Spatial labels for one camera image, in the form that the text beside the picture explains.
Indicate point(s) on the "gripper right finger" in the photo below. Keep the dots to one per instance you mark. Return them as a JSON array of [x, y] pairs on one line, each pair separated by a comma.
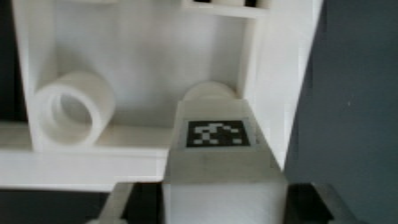
[[343, 216]]

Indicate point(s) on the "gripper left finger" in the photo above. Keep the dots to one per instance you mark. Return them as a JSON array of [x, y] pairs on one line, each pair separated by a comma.
[[110, 214]]

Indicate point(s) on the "white chair seat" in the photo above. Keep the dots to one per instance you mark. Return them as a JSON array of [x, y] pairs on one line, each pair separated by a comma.
[[114, 55]]

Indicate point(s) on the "white U-shaped fence frame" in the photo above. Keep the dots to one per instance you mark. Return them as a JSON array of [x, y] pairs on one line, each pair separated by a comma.
[[91, 170]]

